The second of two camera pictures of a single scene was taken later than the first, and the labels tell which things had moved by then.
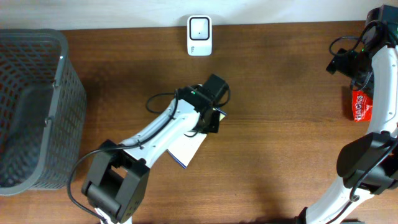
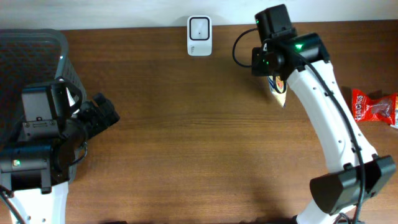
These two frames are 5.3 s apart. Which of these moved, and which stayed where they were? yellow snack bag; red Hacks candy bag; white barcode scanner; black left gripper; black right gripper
Moved: black right gripper; black left gripper; yellow snack bag
Stayed: white barcode scanner; red Hacks candy bag
